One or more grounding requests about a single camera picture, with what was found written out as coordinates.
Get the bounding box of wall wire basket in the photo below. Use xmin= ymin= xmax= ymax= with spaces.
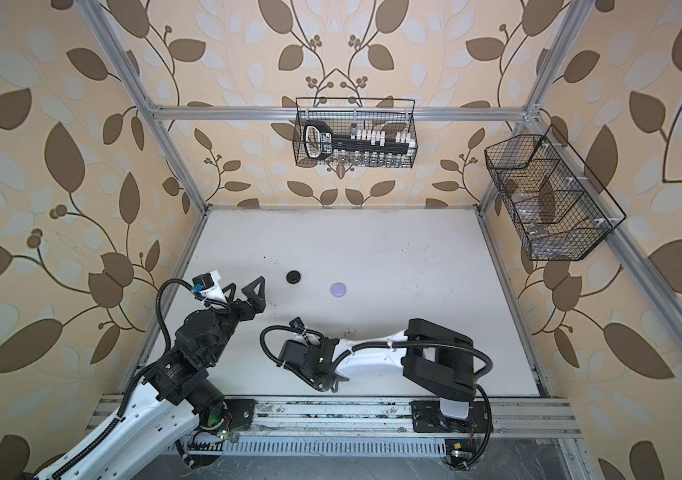
xmin=292 ymin=95 xmax=419 ymax=169
xmin=484 ymin=125 xmax=627 ymax=261

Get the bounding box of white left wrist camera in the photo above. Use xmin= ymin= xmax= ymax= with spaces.
xmin=192 ymin=270 xmax=226 ymax=301

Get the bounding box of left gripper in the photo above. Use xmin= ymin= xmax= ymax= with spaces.
xmin=202 ymin=276 xmax=265 ymax=367

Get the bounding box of black tool in basket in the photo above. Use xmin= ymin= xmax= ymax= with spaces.
xmin=293 ymin=120 xmax=418 ymax=160

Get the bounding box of purple round earbud case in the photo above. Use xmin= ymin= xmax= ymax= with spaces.
xmin=330 ymin=282 xmax=347 ymax=298

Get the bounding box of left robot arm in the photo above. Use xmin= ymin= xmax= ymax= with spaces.
xmin=36 ymin=271 xmax=267 ymax=479

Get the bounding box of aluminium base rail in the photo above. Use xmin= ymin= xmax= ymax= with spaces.
xmin=85 ymin=394 xmax=582 ymax=439

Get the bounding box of right wall wire basket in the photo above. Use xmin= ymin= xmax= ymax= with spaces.
xmin=484 ymin=125 xmax=627 ymax=261

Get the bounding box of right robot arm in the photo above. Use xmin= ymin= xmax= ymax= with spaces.
xmin=259 ymin=317 xmax=494 ymax=421

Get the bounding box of back wall wire basket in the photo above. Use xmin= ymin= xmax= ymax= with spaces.
xmin=292 ymin=95 xmax=419 ymax=169

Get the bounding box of black round earbud case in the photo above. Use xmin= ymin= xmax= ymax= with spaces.
xmin=286 ymin=270 xmax=302 ymax=285

